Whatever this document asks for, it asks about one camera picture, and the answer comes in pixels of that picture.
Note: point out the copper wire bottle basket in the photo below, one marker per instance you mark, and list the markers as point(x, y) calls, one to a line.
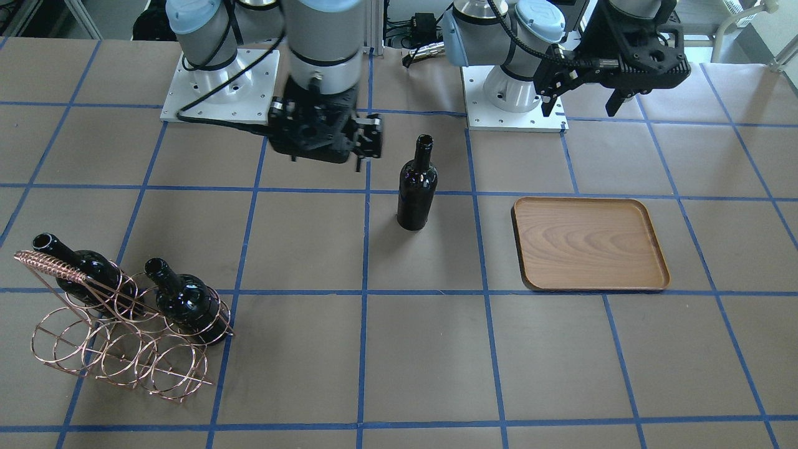
point(123, 340)

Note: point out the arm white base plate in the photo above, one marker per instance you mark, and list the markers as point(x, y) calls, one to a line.
point(241, 92)
point(496, 102)

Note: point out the wooden tray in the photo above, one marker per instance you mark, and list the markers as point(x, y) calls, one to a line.
point(588, 244)

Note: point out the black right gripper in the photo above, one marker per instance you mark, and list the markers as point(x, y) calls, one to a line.
point(370, 133)

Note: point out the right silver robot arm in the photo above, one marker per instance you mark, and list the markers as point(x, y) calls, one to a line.
point(285, 70)

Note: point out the dark wine bottle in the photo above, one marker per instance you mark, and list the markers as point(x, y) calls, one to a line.
point(95, 266)
point(418, 182)

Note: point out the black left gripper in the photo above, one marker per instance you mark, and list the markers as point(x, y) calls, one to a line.
point(593, 38)

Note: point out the dark wine bottle end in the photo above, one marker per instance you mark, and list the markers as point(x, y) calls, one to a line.
point(188, 303)

